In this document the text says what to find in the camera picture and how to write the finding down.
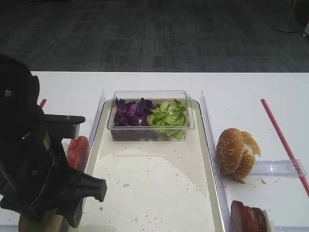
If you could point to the right red plastic strip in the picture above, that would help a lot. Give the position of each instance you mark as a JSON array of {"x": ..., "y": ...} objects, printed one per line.
[{"x": 289, "y": 152}]

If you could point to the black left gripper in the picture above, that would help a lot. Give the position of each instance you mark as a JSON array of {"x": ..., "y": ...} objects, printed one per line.
[{"x": 34, "y": 170}]

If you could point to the white caster wheel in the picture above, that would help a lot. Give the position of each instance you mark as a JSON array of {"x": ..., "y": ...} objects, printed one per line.
[{"x": 305, "y": 35}]

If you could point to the clear rail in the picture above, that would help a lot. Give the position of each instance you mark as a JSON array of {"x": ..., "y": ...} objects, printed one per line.
[
  {"x": 286, "y": 168},
  {"x": 291, "y": 229}
]

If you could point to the sesame bun rear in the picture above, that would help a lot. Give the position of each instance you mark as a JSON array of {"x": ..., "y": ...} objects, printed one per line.
[{"x": 250, "y": 150}]

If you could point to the tomato slices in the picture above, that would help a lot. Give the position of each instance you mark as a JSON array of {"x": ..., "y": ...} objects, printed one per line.
[{"x": 76, "y": 150}]

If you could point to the green lettuce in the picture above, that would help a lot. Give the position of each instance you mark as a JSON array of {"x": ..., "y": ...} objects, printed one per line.
[{"x": 167, "y": 116}]

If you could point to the purple cabbage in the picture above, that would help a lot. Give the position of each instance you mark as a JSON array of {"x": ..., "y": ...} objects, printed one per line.
[{"x": 133, "y": 113}]

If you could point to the meat patties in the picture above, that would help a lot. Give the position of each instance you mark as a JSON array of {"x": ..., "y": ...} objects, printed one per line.
[{"x": 247, "y": 219}]

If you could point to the red plastic strip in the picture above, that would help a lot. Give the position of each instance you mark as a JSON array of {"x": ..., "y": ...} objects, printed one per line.
[
  {"x": 289, "y": 152},
  {"x": 42, "y": 103}
]

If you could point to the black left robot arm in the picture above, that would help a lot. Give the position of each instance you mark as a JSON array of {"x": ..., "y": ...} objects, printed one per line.
[{"x": 19, "y": 91}]

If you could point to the metal tray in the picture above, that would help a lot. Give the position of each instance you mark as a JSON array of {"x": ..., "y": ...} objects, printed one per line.
[{"x": 152, "y": 186}]

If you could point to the white pusher block right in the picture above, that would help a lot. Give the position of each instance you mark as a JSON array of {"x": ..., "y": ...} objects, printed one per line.
[{"x": 269, "y": 223}]

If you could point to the sesame bun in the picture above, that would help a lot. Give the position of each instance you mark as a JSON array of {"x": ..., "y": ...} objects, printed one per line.
[
  {"x": 250, "y": 150},
  {"x": 229, "y": 150}
]

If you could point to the white floor stand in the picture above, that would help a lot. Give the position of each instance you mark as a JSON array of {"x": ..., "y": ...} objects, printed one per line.
[{"x": 288, "y": 27}]

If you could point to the left red plastic strip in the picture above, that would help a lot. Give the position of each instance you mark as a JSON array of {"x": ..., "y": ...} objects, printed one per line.
[{"x": 42, "y": 103}]

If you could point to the clear left long divider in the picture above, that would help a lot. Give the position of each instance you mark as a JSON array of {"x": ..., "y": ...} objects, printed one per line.
[{"x": 86, "y": 155}]

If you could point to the clear plastic container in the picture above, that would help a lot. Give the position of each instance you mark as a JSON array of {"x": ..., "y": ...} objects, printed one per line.
[{"x": 147, "y": 133}]

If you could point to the clear right upper rail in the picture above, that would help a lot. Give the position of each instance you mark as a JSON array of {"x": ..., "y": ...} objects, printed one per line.
[{"x": 286, "y": 168}]

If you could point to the clear right lower rail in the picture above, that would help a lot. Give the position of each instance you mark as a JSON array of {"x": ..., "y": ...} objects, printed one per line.
[{"x": 291, "y": 229}]

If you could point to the sesame bun front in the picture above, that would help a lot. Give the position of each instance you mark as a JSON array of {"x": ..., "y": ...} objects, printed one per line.
[{"x": 229, "y": 150}]

